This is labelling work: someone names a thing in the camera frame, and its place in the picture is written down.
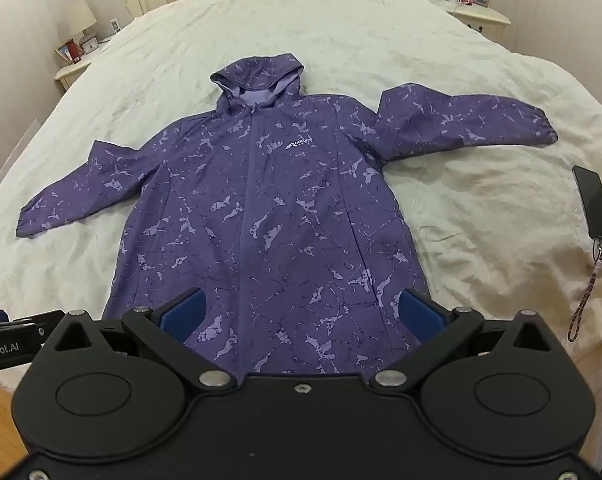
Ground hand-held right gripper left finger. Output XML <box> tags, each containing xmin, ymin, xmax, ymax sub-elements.
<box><xmin>51</xmin><ymin>287</ymin><xmax>233</xmax><ymax>389</ymax></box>

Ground cream quilted bedspread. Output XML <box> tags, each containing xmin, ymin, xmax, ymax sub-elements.
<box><xmin>0</xmin><ymin>0</ymin><xmax>602</xmax><ymax>361</ymax></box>

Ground black smartphone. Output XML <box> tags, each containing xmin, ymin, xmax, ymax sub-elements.
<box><xmin>572</xmin><ymin>165</ymin><xmax>602</xmax><ymax>244</ymax></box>

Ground braided phone lanyard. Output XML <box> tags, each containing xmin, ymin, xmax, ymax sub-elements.
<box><xmin>569</xmin><ymin>240</ymin><xmax>602</xmax><ymax>340</ymax></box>

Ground purple patterned hooded jacket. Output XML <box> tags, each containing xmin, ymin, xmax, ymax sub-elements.
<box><xmin>15</xmin><ymin>52</ymin><xmax>560</xmax><ymax>376</ymax></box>

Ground white shade table lamp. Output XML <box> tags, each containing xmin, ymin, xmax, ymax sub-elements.
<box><xmin>61</xmin><ymin>0</ymin><xmax>99</xmax><ymax>47</ymax></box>

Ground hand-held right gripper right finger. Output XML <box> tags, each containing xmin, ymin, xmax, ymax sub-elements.
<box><xmin>372</xmin><ymin>288</ymin><xmax>558</xmax><ymax>389</ymax></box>

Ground cream nightstand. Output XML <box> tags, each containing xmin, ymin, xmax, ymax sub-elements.
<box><xmin>54</xmin><ymin>35</ymin><xmax>113</xmax><ymax>94</ymax></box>
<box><xmin>418</xmin><ymin>0</ymin><xmax>512</xmax><ymax>44</ymax></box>

